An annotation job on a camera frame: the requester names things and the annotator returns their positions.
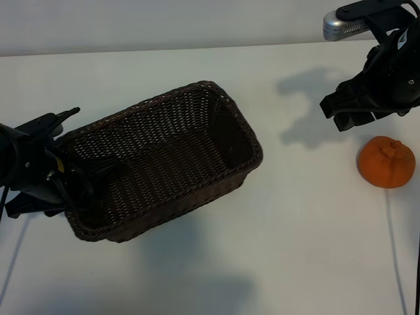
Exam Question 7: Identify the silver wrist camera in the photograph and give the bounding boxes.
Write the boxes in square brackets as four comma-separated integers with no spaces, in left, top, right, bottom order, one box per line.
[322,10,367,42]

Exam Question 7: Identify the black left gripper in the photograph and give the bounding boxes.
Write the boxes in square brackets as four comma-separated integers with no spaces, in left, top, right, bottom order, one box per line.
[0,123,72,219]

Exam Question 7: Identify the dark brown wicker basket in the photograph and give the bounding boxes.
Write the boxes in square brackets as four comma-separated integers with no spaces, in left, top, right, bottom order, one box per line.
[56,80,264,243]

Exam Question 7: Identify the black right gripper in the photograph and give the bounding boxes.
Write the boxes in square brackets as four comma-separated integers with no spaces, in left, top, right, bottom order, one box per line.
[320,31,420,133]

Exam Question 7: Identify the orange with bumpy stem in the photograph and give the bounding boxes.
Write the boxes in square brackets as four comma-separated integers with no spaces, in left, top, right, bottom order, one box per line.
[357,135,416,189]

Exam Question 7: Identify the black cable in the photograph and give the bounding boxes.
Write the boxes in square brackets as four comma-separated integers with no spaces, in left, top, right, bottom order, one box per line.
[415,229,420,315]

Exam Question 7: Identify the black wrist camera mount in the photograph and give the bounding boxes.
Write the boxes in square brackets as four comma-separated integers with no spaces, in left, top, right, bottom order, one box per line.
[14,106,81,140]
[336,0,411,45]

